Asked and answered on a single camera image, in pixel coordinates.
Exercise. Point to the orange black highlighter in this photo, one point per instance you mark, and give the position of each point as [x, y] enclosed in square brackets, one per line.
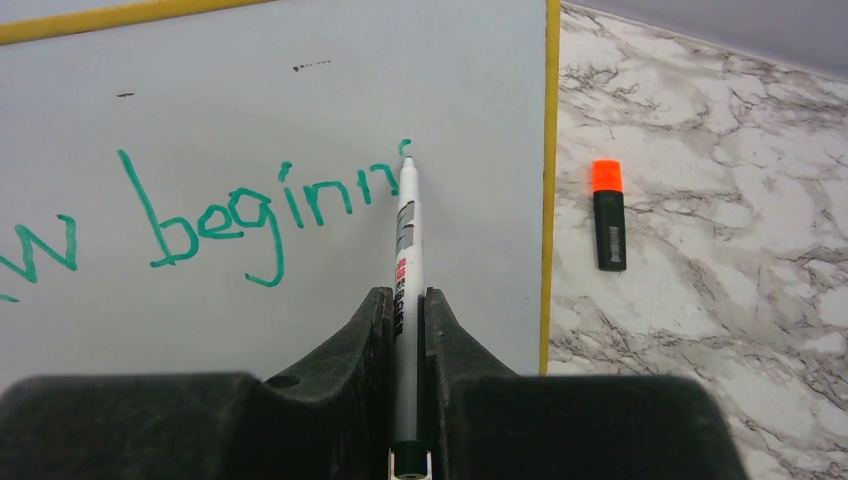
[609, 215]

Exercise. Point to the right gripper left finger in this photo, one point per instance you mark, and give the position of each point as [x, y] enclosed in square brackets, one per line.
[323, 417]

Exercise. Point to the white green marker pen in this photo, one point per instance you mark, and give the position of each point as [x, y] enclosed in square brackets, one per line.
[409, 449]

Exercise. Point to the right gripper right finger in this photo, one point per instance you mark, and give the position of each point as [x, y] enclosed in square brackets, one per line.
[496, 424]

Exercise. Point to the yellow framed whiteboard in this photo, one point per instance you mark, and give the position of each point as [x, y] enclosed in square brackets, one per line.
[218, 192]

